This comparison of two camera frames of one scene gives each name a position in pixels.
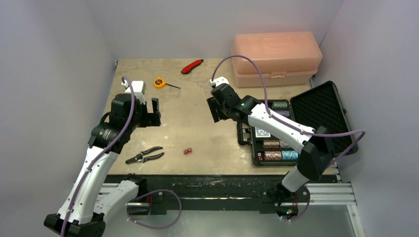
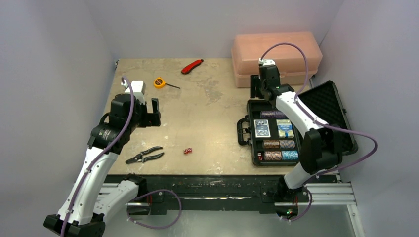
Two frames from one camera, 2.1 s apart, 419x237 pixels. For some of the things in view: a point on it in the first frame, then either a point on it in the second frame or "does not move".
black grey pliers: (141, 158) does not move
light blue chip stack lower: (289, 155) does not move
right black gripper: (215, 107) -> (257, 88)
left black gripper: (150, 119) does not move
